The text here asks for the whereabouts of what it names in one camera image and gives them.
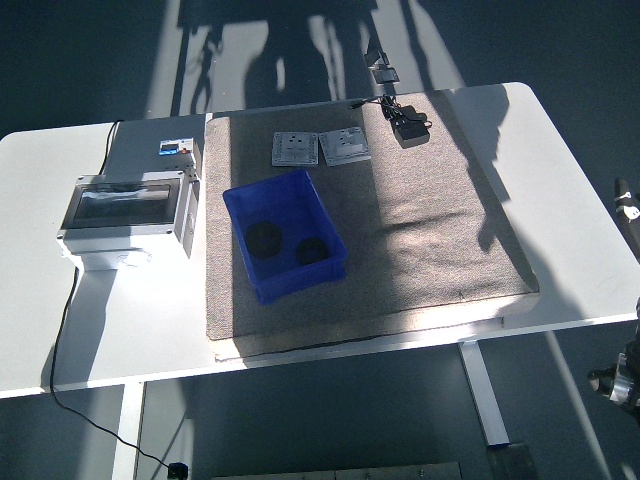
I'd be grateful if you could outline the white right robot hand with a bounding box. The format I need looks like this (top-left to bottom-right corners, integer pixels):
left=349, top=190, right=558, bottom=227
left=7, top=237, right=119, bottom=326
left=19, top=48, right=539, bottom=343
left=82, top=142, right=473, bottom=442
left=613, top=177, right=640, bottom=261

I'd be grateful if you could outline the black plastic nut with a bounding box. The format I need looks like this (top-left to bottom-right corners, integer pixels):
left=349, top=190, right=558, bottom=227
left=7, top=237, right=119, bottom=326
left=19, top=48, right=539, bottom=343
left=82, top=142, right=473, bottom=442
left=244, top=222, right=285, bottom=260
left=294, top=238, right=331, bottom=266

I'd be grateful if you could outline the blue plastic box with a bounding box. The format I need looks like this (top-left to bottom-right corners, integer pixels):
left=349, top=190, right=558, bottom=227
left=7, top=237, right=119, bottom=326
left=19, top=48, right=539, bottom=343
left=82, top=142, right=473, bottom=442
left=222, top=168, right=350, bottom=305

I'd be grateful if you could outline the black power adapter plug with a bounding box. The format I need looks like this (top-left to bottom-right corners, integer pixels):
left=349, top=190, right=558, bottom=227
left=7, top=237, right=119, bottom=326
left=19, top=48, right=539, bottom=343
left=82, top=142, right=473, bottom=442
left=392, top=113, right=432, bottom=150

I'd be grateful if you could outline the white table leg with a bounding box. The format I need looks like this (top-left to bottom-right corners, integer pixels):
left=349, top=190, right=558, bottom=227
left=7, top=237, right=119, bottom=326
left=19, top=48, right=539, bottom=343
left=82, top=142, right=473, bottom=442
left=458, top=342, right=511, bottom=446
left=110, top=382, right=146, bottom=480

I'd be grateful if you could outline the dark floor block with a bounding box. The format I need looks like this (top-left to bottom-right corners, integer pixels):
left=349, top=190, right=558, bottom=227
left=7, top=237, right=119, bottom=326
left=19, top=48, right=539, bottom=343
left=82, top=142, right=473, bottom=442
left=487, top=442, right=534, bottom=480

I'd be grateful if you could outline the grey square metal plate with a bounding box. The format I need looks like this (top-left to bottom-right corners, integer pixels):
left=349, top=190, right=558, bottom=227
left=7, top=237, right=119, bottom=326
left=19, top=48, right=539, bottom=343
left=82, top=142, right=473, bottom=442
left=317, top=124, right=374, bottom=167
left=270, top=130, right=320, bottom=168

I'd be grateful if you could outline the grey-brown mat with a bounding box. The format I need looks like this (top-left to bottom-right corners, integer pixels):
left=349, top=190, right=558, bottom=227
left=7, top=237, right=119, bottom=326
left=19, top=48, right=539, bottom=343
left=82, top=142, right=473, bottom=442
left=204, top=89, right=542, bottom=346

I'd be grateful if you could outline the beige foam underlay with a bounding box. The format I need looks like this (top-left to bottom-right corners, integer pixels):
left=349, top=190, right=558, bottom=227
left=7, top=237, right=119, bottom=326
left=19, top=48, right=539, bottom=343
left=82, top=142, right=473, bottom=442
left=205, top=287, right=542, bottom=362

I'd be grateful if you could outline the circuit breaker with blue label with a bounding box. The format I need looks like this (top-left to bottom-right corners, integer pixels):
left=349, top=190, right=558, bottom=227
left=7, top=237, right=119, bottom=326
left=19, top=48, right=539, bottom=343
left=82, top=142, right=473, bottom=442
left=155, top=137, right=201, bottom=180

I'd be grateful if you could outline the black adapter cord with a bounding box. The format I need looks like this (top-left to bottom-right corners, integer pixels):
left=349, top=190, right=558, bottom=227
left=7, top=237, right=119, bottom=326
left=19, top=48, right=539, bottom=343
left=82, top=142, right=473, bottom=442
left=348, top=94, right=434, bottom=129

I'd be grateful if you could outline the small dark floor bracket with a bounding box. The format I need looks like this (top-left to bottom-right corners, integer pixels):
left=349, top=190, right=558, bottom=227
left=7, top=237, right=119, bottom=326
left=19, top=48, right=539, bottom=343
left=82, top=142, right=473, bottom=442
left=364, top=42, right=392, bottom=69

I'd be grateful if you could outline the grey enclosure with clear lid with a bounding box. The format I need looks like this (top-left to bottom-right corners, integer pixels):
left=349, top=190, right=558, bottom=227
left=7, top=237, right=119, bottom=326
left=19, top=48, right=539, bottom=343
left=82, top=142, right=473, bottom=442
left=55, top=169, right=201, bottom=271

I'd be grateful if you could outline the thin black power cable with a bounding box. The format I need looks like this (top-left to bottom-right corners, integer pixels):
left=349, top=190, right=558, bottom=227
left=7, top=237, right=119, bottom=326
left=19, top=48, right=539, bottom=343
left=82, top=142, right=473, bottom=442
left=48, top=119, right=174, bottom=469

